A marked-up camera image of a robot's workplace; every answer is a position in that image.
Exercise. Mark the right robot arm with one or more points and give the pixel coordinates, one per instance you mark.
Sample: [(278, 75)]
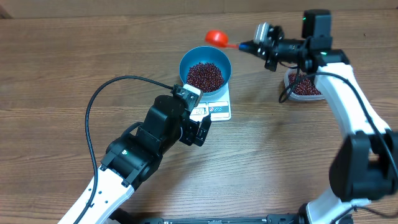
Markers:
[(365, 168)]

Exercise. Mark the clear plastic food container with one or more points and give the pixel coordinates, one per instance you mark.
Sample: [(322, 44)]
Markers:
[(295, 97)]

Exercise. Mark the red beans in bowl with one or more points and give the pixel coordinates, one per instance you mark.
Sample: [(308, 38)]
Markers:
[(205, 76)]

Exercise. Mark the blue plastic bowl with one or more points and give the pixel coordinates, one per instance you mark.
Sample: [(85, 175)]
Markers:
[(205, 54)]

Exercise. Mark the red adzuki beans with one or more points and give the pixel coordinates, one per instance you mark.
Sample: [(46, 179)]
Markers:
[(305, 87)]

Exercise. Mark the red measuring scoop blue handle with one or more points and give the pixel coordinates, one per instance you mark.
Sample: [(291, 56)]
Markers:
[(220, 39)]

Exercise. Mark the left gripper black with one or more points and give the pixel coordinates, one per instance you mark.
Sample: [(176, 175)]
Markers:
[(189, 137)]

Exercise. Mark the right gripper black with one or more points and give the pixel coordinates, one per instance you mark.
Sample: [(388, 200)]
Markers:
[(273, 59)]

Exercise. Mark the white digital kitchen scale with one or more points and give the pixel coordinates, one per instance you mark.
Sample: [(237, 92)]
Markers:
[(216, 104)]

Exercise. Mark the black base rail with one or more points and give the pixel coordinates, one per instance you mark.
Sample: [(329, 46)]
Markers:
[(124, 217)]

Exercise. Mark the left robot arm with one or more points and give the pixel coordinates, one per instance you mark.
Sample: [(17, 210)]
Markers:
[(133, 157)]

